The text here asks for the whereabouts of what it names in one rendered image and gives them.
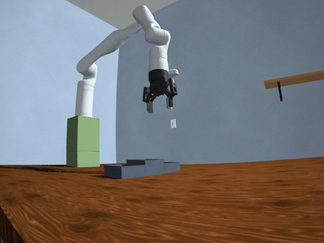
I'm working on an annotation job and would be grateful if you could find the grey rack of labelled bins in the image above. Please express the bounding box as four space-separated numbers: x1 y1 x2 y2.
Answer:
105 159 180 179

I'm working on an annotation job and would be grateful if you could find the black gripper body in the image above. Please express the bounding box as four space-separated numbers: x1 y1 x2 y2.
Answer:
148 69 169 96

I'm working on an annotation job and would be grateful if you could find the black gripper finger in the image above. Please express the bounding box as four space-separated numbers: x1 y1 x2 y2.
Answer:
143 86 157 113
157 78 178 109

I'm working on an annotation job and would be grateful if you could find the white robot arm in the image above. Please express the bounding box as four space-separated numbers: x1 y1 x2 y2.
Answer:
75 5 178 117

